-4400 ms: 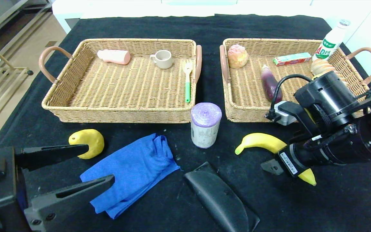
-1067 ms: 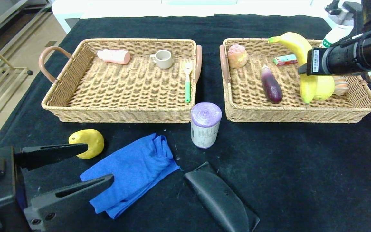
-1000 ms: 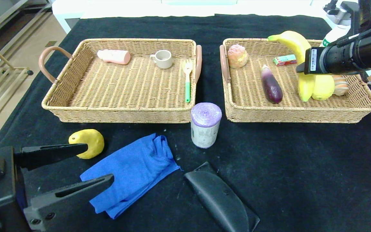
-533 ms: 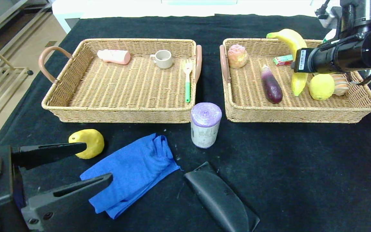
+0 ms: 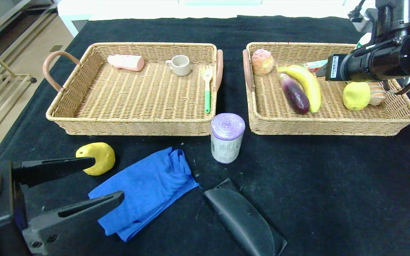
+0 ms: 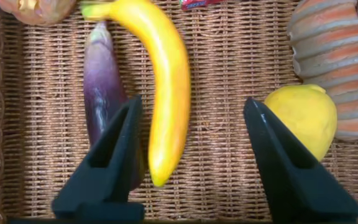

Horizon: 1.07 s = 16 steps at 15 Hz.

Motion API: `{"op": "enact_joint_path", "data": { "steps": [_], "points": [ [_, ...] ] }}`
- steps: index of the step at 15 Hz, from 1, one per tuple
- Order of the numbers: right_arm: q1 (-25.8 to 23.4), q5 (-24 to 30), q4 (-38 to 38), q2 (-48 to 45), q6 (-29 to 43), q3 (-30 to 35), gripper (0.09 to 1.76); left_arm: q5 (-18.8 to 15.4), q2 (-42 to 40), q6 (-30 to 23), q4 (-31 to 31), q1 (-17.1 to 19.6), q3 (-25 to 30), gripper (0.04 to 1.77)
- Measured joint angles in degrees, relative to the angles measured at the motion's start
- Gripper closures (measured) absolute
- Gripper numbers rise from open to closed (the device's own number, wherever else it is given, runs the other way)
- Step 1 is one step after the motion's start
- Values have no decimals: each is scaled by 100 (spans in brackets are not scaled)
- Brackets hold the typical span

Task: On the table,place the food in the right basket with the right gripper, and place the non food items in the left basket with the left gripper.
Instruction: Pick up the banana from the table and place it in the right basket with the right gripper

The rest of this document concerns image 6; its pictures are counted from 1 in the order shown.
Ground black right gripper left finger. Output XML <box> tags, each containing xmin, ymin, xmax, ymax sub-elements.
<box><xmin>51</xmin><ymin>95</ymin><xmax>145</xmax><ymax>222</ymax></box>

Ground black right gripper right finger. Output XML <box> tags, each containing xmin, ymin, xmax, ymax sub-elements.
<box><xmin>243</xmin><ymin>96</ymin><xmax>358</xmax><ymax>224</ymax></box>

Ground purple toy eggplant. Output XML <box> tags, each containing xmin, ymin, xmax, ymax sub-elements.
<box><xmin>83</xmin><ymin>21</ymin><xmax>145</xmax><ymax>190</ymax></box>

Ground yellow toy banana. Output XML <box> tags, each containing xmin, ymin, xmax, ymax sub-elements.
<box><xmin>80</xmin><ymin>0</ymin><xmax>192</xmax><ymax>188</ymax></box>

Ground yellow toy lemon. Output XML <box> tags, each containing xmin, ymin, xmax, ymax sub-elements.
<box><xmin>264</xmin><ymin>83</ymin><xmax>338</xmax><ymax>162</ymax></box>

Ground striped toy bread loaf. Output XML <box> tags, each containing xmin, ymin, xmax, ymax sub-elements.
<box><xmin>287</xmin><ymin>0</ymin><xmax>358</xmax><ymax>141</ymax></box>

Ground pink toy bun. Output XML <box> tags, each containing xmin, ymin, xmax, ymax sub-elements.
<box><xmin>0</xmin><ymin>0</ymin><xmax>78</xmax><ymax>26</ymax></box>

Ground green and red candy box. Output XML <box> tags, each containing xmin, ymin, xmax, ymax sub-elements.
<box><xmin>178</xmin><ymin>0</ymin><xmax>226</xmax><ymax>12</ymax></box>

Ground wicker basket with pink handles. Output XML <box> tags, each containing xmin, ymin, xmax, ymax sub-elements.
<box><xmin>0</xmin><ymin>0</ymin><xmax>358</xmax><ymax>224</ymax></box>

